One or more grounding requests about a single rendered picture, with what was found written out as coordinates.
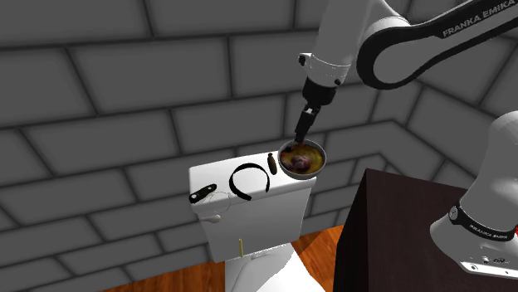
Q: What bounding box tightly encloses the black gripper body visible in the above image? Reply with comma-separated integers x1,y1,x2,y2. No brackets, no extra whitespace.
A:
301,76,338,108

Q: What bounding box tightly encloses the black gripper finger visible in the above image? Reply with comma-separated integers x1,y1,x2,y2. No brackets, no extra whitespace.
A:
294,104,322,144

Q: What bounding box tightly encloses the black headband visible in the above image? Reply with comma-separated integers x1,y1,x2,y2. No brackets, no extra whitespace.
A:
228,163,271,202

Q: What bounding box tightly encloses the grey bowl with food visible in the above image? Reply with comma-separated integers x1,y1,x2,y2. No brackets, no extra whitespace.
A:
277,139,327,181

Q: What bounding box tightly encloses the dark robot stand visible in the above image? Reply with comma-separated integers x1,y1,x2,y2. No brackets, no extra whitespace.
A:
332,168,518,292

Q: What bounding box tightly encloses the black folding knife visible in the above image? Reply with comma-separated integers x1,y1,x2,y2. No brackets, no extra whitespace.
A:
188,183,217,204

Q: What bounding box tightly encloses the white toilet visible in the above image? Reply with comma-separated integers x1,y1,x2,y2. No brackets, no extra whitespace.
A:
188,151,327,292

